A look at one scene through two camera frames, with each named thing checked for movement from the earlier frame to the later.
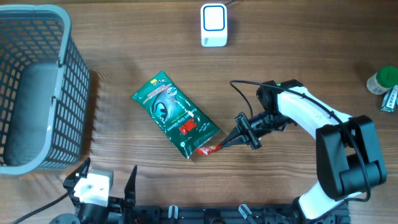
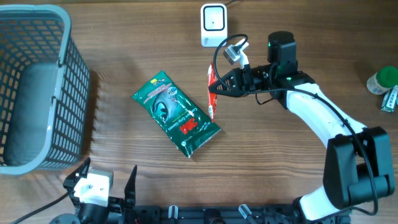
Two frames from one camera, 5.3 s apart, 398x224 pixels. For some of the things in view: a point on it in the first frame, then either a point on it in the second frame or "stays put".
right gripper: x=243 y=122 -> x=240 y=79
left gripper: x=116 y=205 stays put
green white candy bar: x=390 y=99 stays put
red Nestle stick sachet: x=207 y=150 -> x=212 y=99
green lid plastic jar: x=384 y=79 stays put
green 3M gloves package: x=175 y=114 stays put
